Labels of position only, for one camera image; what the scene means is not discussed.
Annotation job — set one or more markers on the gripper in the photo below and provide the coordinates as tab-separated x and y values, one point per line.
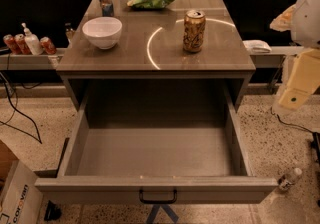
307	23

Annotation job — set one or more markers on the grey top drawer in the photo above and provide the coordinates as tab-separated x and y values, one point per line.
156	142

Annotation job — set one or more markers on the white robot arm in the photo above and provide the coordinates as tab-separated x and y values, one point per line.
303	21

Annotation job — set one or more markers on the grey drawer cabinet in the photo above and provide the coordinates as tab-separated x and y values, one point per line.
151	46

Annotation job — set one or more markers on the white folded cloth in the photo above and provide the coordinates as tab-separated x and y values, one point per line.
257	46

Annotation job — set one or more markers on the clear bottle on floor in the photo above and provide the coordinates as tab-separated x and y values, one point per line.
287	180

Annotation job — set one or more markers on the gold soda can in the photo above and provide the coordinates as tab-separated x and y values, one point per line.
194	27

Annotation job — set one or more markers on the blue tape cross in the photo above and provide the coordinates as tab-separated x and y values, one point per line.
160	210

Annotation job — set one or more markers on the white bowl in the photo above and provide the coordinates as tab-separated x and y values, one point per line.
103	32

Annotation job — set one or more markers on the red can right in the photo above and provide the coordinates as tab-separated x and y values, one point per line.
48	45

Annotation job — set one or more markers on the red can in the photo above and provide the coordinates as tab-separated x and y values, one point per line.
11	44
48	45
20	41

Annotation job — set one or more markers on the white soap dispenser bottle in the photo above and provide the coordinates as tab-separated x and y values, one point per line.
32	41

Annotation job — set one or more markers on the red can leftmost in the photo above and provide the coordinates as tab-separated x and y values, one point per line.
11	44

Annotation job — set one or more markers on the white cardboard box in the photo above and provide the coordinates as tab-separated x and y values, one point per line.
20	200

